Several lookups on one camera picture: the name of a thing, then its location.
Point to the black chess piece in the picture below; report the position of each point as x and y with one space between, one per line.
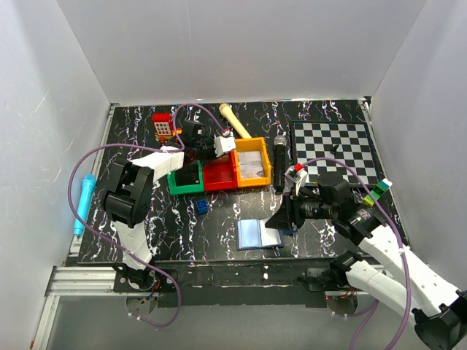
334 149

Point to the black object in green bin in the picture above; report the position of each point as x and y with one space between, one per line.
188 175

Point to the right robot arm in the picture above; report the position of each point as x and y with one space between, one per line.
433 306

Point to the yellow green brick stack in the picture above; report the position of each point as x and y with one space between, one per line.
377 192

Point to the red plastic bin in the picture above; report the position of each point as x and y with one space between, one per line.
220 174

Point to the beige wooden microphone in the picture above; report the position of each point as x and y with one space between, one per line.
227 112

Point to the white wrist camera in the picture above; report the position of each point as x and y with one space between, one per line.
224 143
295 179

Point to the blue toy brick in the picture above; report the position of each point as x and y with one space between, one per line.
202 206

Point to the navy blue card holder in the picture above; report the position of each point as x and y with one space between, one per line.
253 234

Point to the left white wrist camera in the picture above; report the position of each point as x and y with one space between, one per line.
224 143

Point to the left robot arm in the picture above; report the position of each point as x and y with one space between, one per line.
128 193

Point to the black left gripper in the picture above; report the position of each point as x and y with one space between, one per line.
191 157

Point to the black microphone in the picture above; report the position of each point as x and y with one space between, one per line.
279 163

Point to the black white chessboard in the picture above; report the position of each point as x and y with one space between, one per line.
341 147

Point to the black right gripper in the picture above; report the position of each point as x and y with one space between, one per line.
290 210

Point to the yellow plastic bin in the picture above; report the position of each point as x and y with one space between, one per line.
253 144

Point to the white cards in yellow bin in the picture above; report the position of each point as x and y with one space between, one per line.
250 165

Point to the green plastic bin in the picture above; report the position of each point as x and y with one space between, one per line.
175 190

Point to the light blue toy microphone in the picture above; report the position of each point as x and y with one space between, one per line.
88 186

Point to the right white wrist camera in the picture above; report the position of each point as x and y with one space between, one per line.
295 179

